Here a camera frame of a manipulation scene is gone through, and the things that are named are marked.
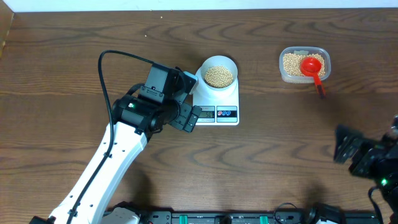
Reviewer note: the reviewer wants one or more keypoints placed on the red plastic measuring scoop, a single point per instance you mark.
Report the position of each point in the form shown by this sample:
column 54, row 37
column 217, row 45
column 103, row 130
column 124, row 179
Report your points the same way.
column 311, row 67

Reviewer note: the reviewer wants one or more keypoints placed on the white digital kitchen scale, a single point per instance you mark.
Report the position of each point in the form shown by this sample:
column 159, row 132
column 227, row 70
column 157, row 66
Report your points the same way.
column 219, row 108

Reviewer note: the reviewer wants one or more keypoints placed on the soybeans in bowl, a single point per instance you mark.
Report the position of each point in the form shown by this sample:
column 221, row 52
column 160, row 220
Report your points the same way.
column 218, row 77

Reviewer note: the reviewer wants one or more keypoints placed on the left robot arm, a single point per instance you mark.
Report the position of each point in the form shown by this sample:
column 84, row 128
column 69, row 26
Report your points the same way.
column 134, row 118

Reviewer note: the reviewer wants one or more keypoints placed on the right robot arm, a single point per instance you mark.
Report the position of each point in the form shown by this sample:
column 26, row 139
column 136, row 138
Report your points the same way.
column 387, row 185

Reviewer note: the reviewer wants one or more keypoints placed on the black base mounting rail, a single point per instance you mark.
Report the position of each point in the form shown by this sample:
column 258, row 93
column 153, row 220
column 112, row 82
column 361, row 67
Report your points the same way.
column 217, row 217

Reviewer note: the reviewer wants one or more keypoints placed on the clear container of soybeans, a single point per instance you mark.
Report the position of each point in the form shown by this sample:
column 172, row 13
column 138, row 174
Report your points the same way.
column 290, row 60

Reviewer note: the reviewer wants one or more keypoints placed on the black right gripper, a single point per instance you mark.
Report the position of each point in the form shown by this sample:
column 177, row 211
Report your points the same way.
column 370, row 151

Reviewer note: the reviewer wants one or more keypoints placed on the light grey round bowl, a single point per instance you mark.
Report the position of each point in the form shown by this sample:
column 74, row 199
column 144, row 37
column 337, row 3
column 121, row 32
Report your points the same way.
column 219, row 60

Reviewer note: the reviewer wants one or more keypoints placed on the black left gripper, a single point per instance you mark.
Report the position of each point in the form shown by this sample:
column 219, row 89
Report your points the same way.
column 185, row 112

